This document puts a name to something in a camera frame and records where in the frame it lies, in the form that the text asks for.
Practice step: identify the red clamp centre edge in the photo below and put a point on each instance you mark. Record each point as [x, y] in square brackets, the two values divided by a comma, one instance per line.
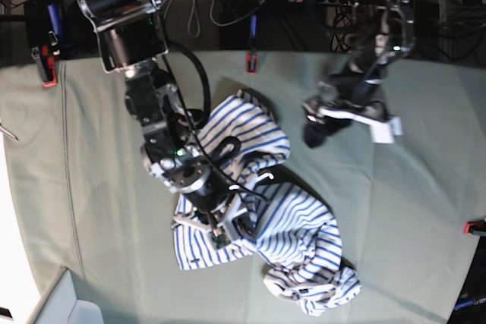
[251, 63]

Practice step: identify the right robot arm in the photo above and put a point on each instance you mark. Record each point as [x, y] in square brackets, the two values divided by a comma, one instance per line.
[131, 37]

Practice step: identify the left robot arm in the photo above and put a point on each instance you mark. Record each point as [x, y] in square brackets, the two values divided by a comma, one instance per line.
[355, 92]

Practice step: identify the blue white striped t-shirt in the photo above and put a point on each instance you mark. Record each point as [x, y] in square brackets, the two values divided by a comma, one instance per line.
[295, 233]

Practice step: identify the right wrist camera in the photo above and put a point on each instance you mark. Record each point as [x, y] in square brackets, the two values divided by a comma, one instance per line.
[219, 239]

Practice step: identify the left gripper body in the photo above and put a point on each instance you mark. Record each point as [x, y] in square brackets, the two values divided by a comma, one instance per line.
[328, 119]

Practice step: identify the red clamp edge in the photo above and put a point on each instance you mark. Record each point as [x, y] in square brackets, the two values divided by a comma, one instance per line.
[251, 63]
[476, 228]

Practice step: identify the red clamp right edge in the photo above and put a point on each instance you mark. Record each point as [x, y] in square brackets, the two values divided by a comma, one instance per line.
[476, 228]

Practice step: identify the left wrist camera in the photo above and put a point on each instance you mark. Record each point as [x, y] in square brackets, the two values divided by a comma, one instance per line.
[385, 132]

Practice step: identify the white bin bottom left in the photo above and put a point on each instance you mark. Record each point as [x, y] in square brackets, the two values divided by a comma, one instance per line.
[60, 304]

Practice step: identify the green table cloth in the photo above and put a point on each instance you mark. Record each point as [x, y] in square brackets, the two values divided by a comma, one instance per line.
[84, 200]

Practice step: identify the red black clamp left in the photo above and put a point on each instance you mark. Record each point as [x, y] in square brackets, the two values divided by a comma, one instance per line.
[44, 53]

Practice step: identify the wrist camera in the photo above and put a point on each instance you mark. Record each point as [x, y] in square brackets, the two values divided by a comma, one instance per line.
[219, 239]
[385, 132]

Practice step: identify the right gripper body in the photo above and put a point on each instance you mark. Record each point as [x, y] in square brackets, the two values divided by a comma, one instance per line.
[234, 212]

